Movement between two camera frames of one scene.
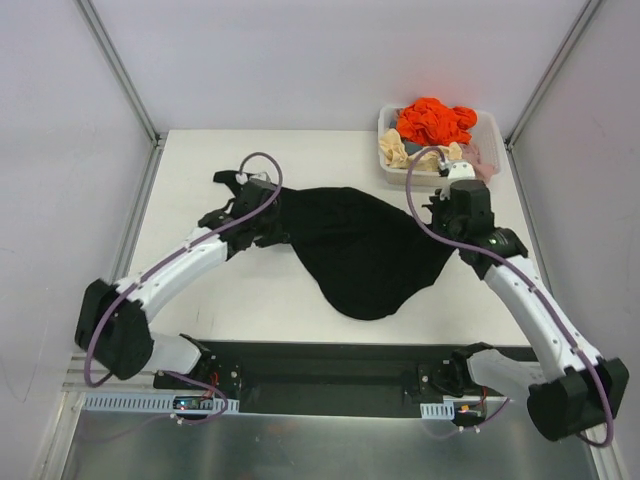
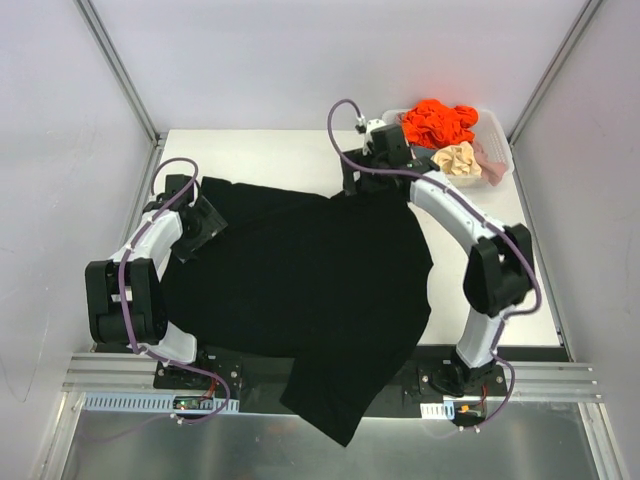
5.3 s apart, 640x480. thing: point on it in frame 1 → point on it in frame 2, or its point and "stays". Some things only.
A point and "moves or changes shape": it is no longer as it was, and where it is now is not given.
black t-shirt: x=362 y=255 moves or changes shape
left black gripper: x=273 y=232 → x=206 y=232
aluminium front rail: x=75 y=381 stays
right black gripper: x=445 y=220 → x=357 y=176
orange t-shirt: x=429 y=122 stays
